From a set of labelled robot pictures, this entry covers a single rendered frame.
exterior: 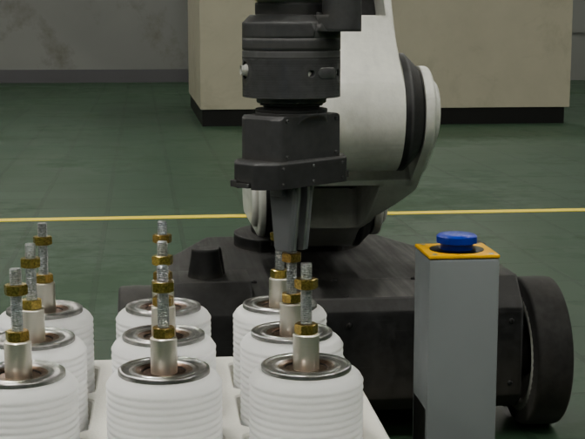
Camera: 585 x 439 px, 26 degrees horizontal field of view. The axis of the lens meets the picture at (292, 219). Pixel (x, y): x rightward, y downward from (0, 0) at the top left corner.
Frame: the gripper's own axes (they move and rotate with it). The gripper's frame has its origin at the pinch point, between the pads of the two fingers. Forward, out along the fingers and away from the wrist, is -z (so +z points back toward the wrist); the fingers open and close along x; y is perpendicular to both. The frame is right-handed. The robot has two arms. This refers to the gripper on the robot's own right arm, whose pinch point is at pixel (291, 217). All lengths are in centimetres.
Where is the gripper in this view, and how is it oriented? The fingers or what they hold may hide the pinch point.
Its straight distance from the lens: 115.7
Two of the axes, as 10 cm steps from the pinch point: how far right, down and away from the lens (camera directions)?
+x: 6.9, -1.1, 7.2
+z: 0.0, -9.9, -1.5
